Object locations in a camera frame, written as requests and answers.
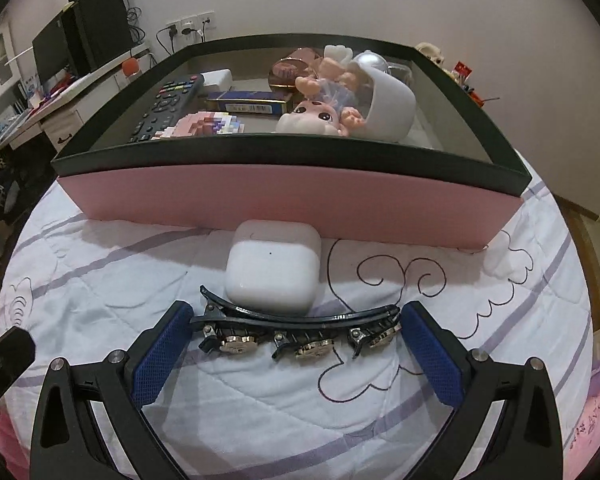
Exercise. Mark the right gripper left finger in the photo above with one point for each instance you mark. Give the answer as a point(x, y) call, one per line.
point(66, 440)

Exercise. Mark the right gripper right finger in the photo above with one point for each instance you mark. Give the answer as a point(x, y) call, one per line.
point(526, 442)

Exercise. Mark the black flower hair clip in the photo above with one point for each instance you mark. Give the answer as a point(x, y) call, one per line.
point(232, 329)

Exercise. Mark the pink donut brick model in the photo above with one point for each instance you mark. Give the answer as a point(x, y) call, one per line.
point(202, 124)

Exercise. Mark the black tv remote control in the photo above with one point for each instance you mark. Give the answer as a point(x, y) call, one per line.
point(172, 101)

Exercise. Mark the blue gold cigarette box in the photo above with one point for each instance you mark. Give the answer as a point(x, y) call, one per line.
point(251, 102)

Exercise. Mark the pink winged doll figurine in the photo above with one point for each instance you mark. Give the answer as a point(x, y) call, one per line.
point(332, 84)

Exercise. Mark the rose gold metal cup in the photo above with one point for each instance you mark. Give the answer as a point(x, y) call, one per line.
point(301, 62)

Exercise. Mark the pink pig doll figurine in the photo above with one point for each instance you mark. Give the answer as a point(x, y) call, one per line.
point(317, 118)

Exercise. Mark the pink bed sheet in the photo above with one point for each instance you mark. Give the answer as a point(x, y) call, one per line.
point(586, 437)

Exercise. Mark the white earbuds case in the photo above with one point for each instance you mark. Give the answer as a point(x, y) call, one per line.
point(274, 266)

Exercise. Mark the pink black-rimmed storage box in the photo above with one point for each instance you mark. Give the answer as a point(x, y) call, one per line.
point(384, 191)

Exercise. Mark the white desk with drawers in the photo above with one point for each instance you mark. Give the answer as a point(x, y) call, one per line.
point(61, 117)

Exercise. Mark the black computer monitor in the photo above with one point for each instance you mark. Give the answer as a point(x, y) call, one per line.
point(51, 48)

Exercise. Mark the red-cap glass bottle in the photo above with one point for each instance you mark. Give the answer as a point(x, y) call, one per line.
point(131, 69)

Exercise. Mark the black computer tower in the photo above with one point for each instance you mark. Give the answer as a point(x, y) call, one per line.
point(96, 32)

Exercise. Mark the orange cartoon toy crate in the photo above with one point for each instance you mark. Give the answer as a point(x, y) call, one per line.
point(461, 74)

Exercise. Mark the white plush toy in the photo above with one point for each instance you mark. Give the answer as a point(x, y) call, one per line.
point(433, 53)

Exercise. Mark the wall power socket strip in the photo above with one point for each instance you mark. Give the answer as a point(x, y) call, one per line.
point(197, 24)

